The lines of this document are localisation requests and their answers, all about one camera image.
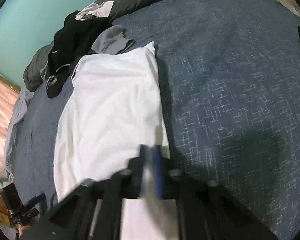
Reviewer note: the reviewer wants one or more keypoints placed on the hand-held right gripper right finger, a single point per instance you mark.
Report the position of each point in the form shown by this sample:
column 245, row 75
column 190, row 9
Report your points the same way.
column 158, row 172

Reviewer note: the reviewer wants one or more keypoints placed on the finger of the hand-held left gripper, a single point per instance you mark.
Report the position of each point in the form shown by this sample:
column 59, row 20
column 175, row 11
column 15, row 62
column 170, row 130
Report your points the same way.
column 37, row 199

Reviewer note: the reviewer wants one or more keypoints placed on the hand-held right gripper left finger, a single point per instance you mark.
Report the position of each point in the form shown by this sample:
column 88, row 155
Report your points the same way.
column 143, row 170

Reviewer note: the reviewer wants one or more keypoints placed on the white polo shirt black trim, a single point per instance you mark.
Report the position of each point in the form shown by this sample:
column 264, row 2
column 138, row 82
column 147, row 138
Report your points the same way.
column 110, row 105

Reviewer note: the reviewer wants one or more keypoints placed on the person's left hand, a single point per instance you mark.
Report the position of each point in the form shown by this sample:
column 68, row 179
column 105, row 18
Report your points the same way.
column 23, row 230

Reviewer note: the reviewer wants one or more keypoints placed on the yellow cardboard box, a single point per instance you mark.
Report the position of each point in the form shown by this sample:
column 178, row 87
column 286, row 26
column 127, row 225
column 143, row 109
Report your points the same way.
column 2, row 208

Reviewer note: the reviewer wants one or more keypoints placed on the light grey blanket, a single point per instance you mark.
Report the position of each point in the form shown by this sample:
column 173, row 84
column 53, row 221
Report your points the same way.
column 16, row 120

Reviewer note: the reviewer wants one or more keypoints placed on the pink curtain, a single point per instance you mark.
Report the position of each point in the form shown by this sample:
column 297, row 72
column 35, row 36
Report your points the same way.
column 1, row 120

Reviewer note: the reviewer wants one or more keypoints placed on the blue woven bedspread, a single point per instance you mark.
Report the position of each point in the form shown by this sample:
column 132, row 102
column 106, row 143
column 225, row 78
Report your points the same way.
column 227, row 92

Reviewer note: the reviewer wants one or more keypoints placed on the plain black garment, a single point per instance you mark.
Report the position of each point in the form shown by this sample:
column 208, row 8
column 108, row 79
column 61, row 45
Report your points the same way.
column 56, row 85

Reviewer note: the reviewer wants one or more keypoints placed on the black garment with white piping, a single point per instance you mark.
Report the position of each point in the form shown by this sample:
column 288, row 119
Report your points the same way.
column 75, row 37

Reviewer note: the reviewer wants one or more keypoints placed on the white t-shirt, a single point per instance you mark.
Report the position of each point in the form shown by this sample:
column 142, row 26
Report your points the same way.
column 95, row 10

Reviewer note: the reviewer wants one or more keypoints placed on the wooden window frame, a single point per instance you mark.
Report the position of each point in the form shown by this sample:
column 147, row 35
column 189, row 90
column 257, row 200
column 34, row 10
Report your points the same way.
column 5, row 78

